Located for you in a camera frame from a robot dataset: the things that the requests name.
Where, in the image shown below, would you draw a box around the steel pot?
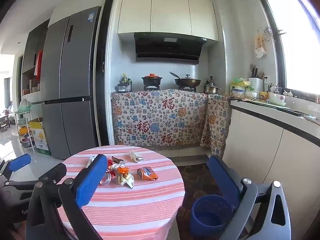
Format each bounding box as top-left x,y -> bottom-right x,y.
203,80 -> 222,94

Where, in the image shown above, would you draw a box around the black range hood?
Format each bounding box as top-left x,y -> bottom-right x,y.
134,32 -> 207,65

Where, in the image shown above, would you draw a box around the small printed blanket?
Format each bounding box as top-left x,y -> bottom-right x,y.
200,94 -> 232,157

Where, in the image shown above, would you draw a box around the black door frame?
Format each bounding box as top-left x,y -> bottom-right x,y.
94,0 -> 118,146

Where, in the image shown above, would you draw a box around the white wall cabinets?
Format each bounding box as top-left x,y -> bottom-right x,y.
117,0 -> 219,42

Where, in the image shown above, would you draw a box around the white storage rack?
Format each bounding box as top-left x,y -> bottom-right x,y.
14,98 -> 35,153

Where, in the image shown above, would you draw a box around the white floral bowl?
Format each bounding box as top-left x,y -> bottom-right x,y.
268,92 -> 287,107

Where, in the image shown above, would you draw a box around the wire wall hook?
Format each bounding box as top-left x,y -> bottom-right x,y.
260,27 -> 274,42

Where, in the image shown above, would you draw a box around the kitchen countertop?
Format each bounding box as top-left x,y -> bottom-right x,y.
230,97 -> 320,141

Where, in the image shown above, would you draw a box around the hanging printed bag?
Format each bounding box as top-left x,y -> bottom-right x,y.
254,32 -> 266,59

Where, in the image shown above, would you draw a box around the white plastic wrapper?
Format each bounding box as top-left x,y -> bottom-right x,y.
86,155 -> 98,168

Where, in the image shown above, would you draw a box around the window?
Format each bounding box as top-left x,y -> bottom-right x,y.
259,0 -> 320,98

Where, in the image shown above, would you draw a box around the large printed blanket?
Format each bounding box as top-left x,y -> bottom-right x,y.
111,89 -> 209,151

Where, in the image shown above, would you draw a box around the black pot orange lid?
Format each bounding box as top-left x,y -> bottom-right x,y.
141,73 -> 163,87

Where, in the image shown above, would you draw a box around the round table striped tablecloth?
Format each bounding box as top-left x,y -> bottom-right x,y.
56,145 -> 185,240

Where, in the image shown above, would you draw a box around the white red snack wrapper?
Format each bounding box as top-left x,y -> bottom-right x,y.
117,174 -> 134,189

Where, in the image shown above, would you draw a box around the red hanging cloth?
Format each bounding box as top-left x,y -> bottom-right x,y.
34,50 -> 44,81

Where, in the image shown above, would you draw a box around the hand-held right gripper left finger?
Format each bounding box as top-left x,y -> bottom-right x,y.
26,154 -> 108,240

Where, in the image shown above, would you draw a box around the orange white wrapper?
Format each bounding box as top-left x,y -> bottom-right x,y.
115,165 -> 131,175

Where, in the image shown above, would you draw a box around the hexagon patterned floor mat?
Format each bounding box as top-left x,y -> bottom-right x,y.
175,164 -> 225,240

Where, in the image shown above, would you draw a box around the crushed metal can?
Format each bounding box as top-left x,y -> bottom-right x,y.
99,172 -> 112,186

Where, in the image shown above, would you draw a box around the wok with glass lid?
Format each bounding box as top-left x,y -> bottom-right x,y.
169,71 -> 202,88

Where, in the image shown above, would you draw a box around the blue plastic basket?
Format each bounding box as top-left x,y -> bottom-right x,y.
189,194 -> 235,239

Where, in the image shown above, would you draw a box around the grey refrigerator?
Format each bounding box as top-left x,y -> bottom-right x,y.
40,5 -> 103,159

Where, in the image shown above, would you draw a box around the dark tall cabinet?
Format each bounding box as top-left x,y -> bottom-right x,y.
21,19 -> 50,96

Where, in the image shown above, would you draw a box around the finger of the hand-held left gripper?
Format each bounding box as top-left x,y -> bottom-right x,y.
0,154 -> 32,183

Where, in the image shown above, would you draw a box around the gas stove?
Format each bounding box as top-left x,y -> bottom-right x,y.
143,85 -> 198,93

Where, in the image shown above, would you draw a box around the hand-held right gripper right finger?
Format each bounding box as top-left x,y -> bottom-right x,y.
207,155 -> 297,240

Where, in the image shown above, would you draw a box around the cardboard box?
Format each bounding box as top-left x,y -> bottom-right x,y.
29,117 -> 52,156

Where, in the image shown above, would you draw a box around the orange blue snack packet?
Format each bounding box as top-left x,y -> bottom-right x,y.
137,167 -> 159,181

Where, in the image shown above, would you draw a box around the white paper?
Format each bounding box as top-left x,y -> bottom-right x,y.
129,151 -> 145,163

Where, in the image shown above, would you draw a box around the white lower kitchen cabinets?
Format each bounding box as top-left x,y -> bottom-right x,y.
222,104 -> 320,240

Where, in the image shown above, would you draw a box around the yellow green plastic bags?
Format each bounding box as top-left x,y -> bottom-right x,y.
230,77 -> 252,98

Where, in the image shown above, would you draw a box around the white knife holder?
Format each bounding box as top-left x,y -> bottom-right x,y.
248,65 -> 265,93

